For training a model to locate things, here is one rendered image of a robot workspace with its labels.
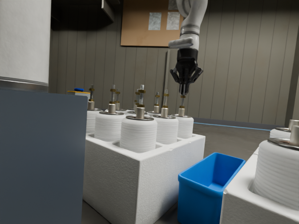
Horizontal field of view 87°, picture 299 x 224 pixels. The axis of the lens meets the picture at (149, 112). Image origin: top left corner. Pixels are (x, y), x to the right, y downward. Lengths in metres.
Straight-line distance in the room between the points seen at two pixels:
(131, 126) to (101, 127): 0.12
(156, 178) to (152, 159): 0.05
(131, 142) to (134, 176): 0.08
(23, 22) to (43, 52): 0.03
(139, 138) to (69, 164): 0.19
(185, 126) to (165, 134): 0.13
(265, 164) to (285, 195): 0.04
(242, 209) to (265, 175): 0.06
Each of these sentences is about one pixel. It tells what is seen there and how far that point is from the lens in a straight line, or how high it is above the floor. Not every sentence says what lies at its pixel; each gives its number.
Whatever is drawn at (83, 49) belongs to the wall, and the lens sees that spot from 3.51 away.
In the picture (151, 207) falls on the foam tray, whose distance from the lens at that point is 0.43.
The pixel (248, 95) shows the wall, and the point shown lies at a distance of 3.08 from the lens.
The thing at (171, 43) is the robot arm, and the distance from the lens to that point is 0.60.
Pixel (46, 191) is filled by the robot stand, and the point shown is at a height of 0.19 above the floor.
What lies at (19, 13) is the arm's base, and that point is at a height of 0.38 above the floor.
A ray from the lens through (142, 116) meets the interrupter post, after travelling 0.41.
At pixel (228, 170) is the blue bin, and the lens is 0.69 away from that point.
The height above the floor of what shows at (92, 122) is 0.21.
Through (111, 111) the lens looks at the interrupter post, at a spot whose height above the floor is 0.26.
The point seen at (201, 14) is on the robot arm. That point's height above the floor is 0.61.
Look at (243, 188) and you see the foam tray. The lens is 0.30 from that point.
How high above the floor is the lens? 0.30
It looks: 4 degrees down
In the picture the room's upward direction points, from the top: 5 degrees clockwise
